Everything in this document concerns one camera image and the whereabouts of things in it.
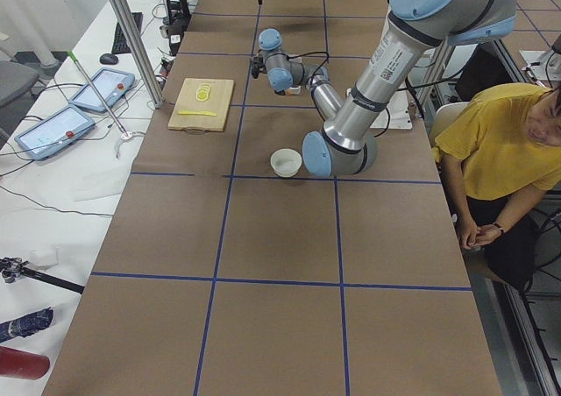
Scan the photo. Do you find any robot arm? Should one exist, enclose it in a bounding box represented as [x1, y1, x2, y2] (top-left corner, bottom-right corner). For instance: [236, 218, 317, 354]
[254, 0, 516, 177]

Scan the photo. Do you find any clear plastic egg box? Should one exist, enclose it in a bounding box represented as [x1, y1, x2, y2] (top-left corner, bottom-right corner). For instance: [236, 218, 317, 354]
[286, 54, 303, 95]

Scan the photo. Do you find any wooden cutting board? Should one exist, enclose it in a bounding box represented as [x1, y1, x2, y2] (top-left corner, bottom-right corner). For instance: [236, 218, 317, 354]
[167, 78, 235, 132]

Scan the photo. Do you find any white bowl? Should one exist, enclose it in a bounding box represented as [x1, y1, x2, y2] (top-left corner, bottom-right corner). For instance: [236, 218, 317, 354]
[270, 148, 302, 178]

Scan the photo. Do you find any yellow plastic knife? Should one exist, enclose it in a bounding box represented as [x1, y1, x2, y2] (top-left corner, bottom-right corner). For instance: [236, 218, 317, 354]
[177, 110, 217, 117]

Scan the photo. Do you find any black keyboard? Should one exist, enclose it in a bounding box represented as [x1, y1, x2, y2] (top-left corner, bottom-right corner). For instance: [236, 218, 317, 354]
[110, 11, 145, 55]

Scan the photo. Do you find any black computer mouse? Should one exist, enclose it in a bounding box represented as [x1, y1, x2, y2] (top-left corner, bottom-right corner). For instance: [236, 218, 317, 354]
[99, 53, 119, 66]

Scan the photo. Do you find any far teach pendant tablet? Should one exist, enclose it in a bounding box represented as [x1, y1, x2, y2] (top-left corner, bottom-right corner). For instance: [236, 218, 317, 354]
[69, 67, 136, 113]

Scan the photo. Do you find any teach pendant tablet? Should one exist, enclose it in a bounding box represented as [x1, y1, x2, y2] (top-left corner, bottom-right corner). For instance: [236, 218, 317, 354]
[15, 104, 95, 161]
[69, 67, 136, 113]

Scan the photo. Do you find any near teach pendant tablet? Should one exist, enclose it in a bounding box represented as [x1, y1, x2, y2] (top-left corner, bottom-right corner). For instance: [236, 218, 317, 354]
[15, 104, 95, 161]

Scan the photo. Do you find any person in yellow shirt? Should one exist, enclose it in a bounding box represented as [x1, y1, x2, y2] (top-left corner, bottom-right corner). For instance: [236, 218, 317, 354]
[432, 83, 560, 291]

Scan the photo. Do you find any black tripod stick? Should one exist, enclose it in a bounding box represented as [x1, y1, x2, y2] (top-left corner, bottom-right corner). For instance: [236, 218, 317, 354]
[1, 258, 85, 294]

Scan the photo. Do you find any folded blue umbrella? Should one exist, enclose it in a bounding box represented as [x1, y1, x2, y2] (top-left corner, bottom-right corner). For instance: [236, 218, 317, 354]
[0, 308, 53, 343]

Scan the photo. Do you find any red cylinder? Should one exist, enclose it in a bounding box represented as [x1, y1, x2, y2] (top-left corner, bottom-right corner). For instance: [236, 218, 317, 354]
[1, 347, 51, 380]

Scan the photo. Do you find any aluminium frame post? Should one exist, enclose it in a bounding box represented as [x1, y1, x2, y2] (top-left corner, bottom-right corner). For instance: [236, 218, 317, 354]
[109, 0, 164, 109]

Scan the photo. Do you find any grabber stick green handle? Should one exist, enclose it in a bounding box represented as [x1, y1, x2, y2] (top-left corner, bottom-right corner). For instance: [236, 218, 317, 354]
[67, 51, 144, 159]

